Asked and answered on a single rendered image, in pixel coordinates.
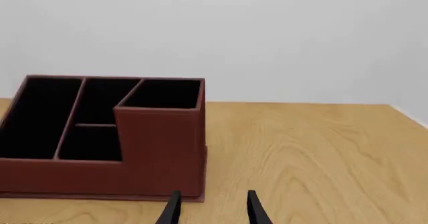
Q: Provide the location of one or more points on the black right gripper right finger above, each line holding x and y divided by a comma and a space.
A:
257, 212

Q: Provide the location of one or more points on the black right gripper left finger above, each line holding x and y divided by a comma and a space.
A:
171, 211

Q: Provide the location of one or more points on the red-brown desk caddy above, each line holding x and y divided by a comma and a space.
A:
160, 143

